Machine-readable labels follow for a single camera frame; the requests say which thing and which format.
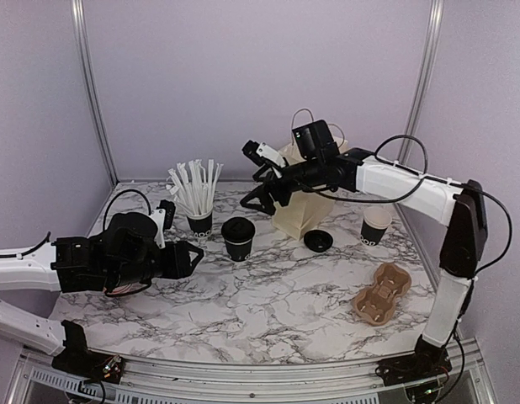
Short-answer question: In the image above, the black paper coffee cup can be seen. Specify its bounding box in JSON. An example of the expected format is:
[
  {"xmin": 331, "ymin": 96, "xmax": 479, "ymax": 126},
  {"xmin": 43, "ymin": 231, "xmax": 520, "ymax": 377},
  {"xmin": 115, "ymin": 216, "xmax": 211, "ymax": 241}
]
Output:
[{"xmin": 225, "ymin": 238, "xmax": 252, "ymax": 262}]

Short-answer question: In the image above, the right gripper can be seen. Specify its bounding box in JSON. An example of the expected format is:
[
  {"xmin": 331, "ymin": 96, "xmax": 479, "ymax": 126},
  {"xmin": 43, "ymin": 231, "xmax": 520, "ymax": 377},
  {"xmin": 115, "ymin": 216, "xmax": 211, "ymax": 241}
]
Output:
[{"xmin": 240, "ymin": 157, "xmax": 323, "ymax": 215}]

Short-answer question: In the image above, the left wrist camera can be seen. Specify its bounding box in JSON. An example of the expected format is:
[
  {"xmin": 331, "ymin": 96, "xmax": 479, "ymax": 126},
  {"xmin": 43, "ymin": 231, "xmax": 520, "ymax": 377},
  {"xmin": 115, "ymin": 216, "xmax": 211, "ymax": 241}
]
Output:
[{"xmin": 149, "ymin": 199, "xmax": 176, "ymax": 249}]

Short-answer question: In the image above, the black cup lid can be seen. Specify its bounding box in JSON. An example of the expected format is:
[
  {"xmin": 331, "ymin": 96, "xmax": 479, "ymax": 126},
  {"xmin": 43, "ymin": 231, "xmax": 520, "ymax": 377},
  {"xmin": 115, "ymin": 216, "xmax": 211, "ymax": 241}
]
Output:
[
  {"xmin": 221, "ymin": 216, "xmax": 256, "ymax": 244},
  {"xmin": 303, "ymin": 229, "xmax": 333, "ymax": 253}
]

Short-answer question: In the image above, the cream paper bag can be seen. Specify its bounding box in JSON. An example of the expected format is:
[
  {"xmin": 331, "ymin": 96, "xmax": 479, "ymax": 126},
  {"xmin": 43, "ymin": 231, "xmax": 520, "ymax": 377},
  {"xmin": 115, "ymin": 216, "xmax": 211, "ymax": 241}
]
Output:
[{"xmin": 271, "ymin": 109, "xmax": 349, "ymax": 242}]

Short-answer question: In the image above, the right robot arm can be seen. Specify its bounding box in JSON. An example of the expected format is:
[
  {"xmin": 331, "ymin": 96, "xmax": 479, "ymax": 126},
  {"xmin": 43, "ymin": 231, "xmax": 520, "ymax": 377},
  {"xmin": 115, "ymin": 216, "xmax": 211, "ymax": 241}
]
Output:
[{"xmin": 241, "ymin": 120, "xmax": 508, "ymax": 379}]

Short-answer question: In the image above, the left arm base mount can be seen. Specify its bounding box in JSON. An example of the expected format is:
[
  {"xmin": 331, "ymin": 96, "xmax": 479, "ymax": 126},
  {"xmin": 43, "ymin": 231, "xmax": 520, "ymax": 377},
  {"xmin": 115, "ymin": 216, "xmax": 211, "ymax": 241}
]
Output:
[{"xmin": 51, "ymin": 320, "xmax": 125, "ymax": 385}]

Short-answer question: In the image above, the white wrapped straws bundle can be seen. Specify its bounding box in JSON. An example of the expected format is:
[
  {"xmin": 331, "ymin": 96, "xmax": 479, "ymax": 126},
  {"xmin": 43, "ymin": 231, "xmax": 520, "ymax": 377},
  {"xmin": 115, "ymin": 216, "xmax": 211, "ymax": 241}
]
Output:
[{"xmin": 166, "ymin": 159, "xmax": 224, "ymax": 217}]

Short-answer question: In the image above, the brown cardboard cup carrier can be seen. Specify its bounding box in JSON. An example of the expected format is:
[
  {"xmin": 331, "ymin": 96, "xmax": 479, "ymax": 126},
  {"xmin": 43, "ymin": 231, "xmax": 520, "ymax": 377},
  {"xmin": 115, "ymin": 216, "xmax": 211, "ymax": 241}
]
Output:
[{"xmin": 352, "ymin": 263, "xmax": 411, "ymax": 327}]

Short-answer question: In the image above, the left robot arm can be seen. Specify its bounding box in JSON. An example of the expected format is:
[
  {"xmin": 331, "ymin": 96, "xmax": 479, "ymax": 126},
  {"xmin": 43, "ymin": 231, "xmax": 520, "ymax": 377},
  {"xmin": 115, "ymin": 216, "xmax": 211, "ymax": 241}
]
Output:
[{"xmin": 0, "ymin": 200, "xmax": 204, "ymax": 381}]

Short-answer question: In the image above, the aluminium frame post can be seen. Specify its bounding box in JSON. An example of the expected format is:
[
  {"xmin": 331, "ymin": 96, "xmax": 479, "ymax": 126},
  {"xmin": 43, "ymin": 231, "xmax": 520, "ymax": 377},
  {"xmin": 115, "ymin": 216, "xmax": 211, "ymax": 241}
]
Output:
[
  {"xmin": 70, "ymin": 0, "xmax": 119, "ymax": 187},
  {"xmin": 404, "ymin": 0, "xmax": 444, "ymax": 138}
]

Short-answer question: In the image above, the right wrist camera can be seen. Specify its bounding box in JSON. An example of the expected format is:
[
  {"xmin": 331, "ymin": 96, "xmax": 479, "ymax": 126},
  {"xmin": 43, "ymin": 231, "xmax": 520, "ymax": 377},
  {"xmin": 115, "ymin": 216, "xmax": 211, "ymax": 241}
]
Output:
[{"xmin": 241, "ymin": 141, "xmax": 288, "ymax": 178}]

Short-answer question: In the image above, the right aluminium frame post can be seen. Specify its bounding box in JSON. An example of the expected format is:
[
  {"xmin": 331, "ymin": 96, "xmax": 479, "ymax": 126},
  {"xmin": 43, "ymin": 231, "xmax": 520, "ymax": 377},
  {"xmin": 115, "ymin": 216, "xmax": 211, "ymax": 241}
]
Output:
[{"xmin": 404, "ymin": 0, "xmax": 444, "ymax": 138}]

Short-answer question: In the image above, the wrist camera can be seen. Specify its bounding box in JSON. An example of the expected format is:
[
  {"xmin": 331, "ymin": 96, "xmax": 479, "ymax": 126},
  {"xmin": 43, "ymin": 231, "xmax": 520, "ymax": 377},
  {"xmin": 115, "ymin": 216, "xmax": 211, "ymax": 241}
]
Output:
[
  {"xmin": 149, "ymin": 199, "xmax": 176, "ymax": 249},
  {"xmin": 241, "ymin": 141, "xmax": 288, "ymax": 178}
]

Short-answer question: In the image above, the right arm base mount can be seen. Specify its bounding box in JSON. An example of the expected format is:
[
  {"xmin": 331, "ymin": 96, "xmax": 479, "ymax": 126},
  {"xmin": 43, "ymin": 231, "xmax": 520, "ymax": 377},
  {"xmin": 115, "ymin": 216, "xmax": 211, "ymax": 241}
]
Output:
[{"xmin": 375, "ymin": 336, "xmax": 453, "ymax": 386}]

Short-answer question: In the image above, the black cup holding straws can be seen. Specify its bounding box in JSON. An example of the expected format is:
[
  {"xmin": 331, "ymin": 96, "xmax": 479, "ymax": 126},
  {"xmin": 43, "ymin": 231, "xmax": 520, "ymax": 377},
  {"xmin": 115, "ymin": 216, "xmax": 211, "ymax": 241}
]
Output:
[{"xmin": 187, "ymin": 210, "xmax": 213, "ymax": 239}]

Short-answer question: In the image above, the front aluminium rail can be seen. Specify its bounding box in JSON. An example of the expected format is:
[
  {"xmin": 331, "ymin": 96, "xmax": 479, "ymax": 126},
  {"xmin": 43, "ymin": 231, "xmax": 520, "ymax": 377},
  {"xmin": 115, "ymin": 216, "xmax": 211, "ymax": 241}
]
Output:
[{"xmin": 5, "ymin": 339, "xmax": 498, "ymax": 403}]

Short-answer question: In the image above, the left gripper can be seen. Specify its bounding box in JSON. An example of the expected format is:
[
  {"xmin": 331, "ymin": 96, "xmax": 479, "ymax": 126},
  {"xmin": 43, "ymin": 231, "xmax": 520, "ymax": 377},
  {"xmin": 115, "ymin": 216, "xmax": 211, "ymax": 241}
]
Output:
[{"xmin": 109, "ymin": 240, "xmax": 204, "ymax": 289}]

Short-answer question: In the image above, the left aluminium frame post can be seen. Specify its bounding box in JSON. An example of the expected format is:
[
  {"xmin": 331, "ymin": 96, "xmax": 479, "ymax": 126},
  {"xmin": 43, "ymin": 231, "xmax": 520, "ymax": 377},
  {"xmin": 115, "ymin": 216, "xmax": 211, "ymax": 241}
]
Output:
[{"xmin": 70, "ymin": 0, "xmax": 119, "ymax": 187}]

